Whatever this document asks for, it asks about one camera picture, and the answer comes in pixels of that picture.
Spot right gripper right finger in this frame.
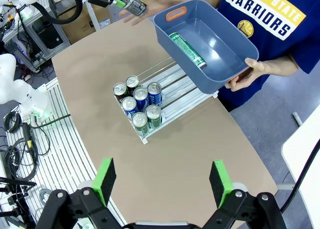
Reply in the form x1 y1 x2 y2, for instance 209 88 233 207
201 160 288 229

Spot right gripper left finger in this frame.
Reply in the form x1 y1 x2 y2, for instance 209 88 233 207
35 157 127 229

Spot black beverage can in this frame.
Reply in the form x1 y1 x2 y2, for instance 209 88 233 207
125 75 142 95
112 82 129 103
117 0 148 17

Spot green beverage can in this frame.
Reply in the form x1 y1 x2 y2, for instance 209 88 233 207
168 32 208 70
145 104 163 129
131 112 150 137

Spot blue bin orange handles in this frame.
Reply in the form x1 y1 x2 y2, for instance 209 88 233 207
152 0 260 95

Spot person's left forearm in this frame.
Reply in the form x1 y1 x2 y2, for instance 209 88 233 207
266 54 300 76

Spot white clear can dispenser rack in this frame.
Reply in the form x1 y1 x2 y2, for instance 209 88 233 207
113 56 220 145

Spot person's right hand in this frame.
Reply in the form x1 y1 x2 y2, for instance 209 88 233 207
118 0 181 27

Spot person's left hand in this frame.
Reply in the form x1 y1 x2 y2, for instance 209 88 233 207
224 57 270 93

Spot wooden desk white legs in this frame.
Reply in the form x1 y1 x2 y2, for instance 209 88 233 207
48 0 102 31

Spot large brown cardboard box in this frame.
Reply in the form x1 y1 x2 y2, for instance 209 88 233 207
57 3 112 45

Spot white slatted robot platform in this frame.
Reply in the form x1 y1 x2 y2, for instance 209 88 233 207
4 76 128 227

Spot black computer tower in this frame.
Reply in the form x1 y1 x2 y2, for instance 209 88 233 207
31 18 65 50

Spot white side table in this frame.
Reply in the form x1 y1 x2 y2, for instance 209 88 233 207
281 111 320 229

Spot black tripod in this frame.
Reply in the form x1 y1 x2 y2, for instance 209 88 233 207
0 176 38 229

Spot white pipe piece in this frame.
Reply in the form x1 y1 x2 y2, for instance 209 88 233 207
291 111 305 127

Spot person in blue shirt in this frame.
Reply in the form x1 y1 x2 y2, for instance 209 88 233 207
214 0 320 112

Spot left arm black cable bundle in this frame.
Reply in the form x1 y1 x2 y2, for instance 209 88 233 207
31 0 83 25

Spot grey coiled cable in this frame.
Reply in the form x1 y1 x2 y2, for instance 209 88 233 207
38 187 53 205

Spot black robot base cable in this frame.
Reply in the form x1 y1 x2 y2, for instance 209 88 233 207
29 113 72 129

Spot thin black cable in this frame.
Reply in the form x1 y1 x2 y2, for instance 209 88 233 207
279 138 320 214

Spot black floor cable bundle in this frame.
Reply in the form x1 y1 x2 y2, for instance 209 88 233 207
0 110 52 182

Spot aluminium frame equipment rack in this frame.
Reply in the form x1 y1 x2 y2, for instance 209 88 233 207
1 3 72 74

